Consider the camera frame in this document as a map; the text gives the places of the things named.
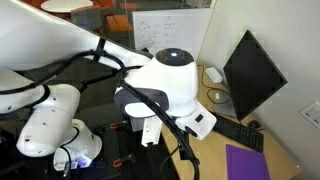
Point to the orange black clamp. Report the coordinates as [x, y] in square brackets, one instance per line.
[119, 162]
[119, 125]

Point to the white power adapter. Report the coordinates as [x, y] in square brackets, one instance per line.
[214, 75]

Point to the black computer mouse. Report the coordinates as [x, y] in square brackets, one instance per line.
[254, 124]

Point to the orange black clamp lower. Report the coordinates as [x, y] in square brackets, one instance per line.
[119, 162]

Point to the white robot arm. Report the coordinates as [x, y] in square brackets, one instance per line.
[161, 87]

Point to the white round table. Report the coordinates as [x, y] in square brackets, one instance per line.
[64, 6]

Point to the black keyboard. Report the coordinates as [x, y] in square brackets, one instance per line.
[239, 133]

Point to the orange chair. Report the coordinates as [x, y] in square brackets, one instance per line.
[118, 23]

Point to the whiteboard with drawings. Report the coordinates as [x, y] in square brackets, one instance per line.
[177, 28]

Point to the black computer monitor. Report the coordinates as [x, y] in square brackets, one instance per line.
[251, 75]

